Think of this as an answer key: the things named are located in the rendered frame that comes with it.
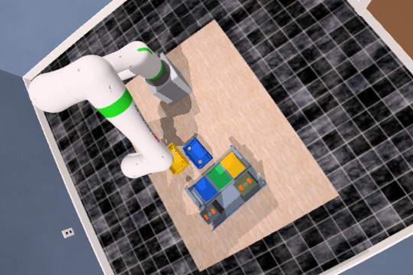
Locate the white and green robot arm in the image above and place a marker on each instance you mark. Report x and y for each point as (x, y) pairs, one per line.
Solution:
(94, 79)

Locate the blue bin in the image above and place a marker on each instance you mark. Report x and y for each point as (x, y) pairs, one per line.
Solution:
(198, 152)

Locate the yellow bin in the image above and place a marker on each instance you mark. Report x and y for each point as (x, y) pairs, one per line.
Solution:
(179, 162)

